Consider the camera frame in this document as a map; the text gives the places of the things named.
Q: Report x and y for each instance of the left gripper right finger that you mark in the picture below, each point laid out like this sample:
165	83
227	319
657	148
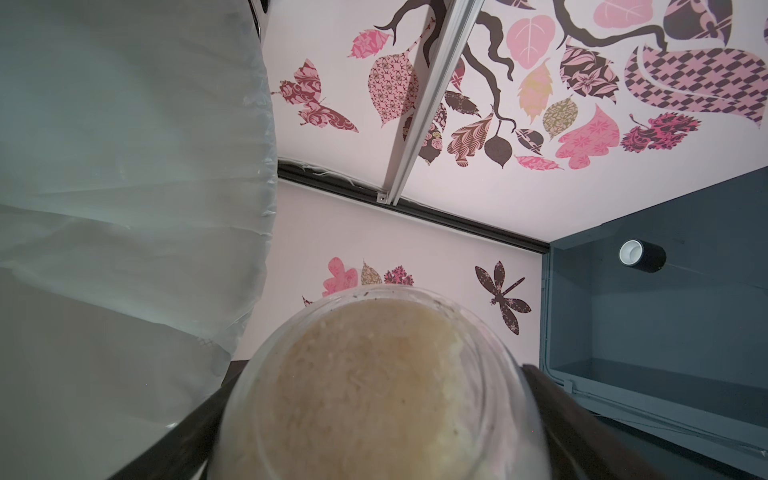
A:
580	447

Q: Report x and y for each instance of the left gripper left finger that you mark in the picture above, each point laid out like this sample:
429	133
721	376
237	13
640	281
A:
186	447

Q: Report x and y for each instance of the glass jar with rice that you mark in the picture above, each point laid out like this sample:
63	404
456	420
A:
381	382

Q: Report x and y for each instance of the black cylinder white cap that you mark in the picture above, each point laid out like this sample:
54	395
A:
642	256

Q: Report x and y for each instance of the white plastic trash bag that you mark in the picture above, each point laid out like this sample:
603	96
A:
138	198

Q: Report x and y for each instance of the aluminium rail back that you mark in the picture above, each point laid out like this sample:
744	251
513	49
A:
459	22

